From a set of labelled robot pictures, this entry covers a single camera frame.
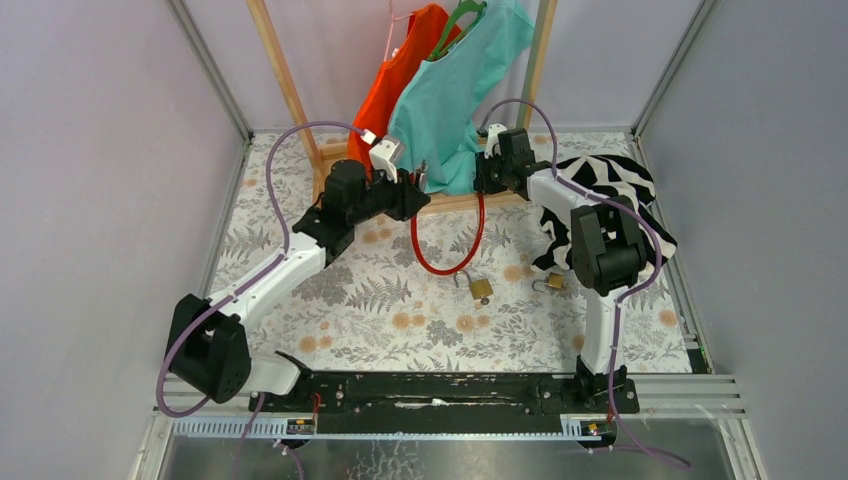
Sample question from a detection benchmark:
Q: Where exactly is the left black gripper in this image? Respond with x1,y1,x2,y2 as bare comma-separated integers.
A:
347,162,430,227

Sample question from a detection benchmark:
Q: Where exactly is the red cable lock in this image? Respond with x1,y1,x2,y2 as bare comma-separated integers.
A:
409,160,487,278

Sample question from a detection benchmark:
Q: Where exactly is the large brass padlock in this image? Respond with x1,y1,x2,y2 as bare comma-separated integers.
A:
453,270,494,306

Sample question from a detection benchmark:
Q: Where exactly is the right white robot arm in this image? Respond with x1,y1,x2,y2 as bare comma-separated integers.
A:
474,124,651,412

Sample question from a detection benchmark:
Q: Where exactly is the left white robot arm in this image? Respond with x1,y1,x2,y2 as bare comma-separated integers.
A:
164,160,431,411

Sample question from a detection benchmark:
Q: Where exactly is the teal shirt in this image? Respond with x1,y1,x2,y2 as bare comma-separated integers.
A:
388,1,535,195

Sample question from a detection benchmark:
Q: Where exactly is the floral table mat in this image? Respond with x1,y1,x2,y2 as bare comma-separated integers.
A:
210,133,692,373

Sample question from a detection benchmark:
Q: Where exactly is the wooden clothes rack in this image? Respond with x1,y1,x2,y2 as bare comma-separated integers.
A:
246,0,558,214

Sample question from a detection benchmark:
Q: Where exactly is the black white striped cloth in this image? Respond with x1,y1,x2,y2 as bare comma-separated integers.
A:
532,154,677,271

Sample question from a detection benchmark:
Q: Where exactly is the small brass padlock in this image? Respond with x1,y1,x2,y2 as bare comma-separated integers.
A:
531,273,567,293

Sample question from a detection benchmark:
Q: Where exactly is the orange shirt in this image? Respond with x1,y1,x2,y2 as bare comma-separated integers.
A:
353,3,449,137

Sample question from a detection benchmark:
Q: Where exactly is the green clothes hanger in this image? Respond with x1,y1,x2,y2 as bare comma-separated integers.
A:
426,0,487,62

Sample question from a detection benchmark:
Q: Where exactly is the pink clothes hanger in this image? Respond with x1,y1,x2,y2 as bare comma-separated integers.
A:
383,0,411,62

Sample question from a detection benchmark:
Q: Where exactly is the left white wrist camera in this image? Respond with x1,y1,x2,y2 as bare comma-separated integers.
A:
360,129,405,183

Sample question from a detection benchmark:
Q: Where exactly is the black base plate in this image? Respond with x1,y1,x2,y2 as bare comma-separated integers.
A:
249,371,640,435

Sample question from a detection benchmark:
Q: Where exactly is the white slotted cable duct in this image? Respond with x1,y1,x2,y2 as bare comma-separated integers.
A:
172,416,317,439

